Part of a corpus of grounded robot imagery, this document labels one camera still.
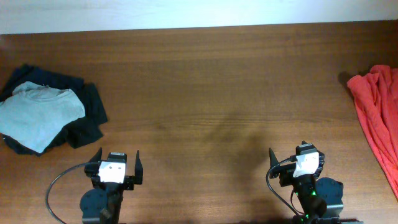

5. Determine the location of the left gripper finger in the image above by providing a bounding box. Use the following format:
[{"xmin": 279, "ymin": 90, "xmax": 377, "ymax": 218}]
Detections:
[
  {"xmin": 134, "ymin": 150, "xmax": 144, "ymax": 184},
  {"xmin": 89, "ymin": 148, "xmax": 102, "ymax": 162}
]

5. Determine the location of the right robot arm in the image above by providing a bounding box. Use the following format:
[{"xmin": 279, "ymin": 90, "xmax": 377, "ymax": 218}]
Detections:
[{"xmin": 266, "ymin": 141, "xmax": 360, "ymax": 224}]

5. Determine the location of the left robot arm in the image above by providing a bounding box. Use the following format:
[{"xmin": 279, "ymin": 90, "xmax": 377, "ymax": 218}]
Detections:
[{"xmin": 80, "ymin": 149, "xmax": 144, "ymax": 224}]

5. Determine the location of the dark navy folded garment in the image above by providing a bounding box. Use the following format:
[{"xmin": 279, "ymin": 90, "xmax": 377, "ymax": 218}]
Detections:
[{"xmin": 1, "ymin": 65, "xmax": 108, "ymax": 152}]

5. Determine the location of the grey folded t-shirt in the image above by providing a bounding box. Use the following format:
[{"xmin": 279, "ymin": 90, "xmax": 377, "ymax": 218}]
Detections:
[{"xmin": 1, "ymin": 82, "xmax": 85, "ymax": 153}]

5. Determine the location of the red ribbed garment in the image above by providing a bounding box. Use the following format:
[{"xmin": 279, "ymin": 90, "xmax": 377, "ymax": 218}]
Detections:
[{"xmin": 347, "ymin": 65, "xmax": 397, "ymax": 196}]

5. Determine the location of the right black cable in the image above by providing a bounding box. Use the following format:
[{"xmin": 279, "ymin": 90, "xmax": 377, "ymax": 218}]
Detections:
[{"xmin": 265, "ymin": 157, "xmax": 304, "ymax": 217}]

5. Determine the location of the black cable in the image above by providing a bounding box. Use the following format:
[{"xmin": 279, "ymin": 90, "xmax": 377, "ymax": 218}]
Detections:
[
  {"xmin": 265, "ymin": 157, "xmax": 304, "ymax": 217},
  {"xmin": 45, "ymin": 162, "xmax": 91, "ymax": 224}
]

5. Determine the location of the left black cable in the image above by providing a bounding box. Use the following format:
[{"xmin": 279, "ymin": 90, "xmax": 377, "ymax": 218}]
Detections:
[{"xmin": 45, "ymin": 162, "xmax": 91, "ymax": 224}]

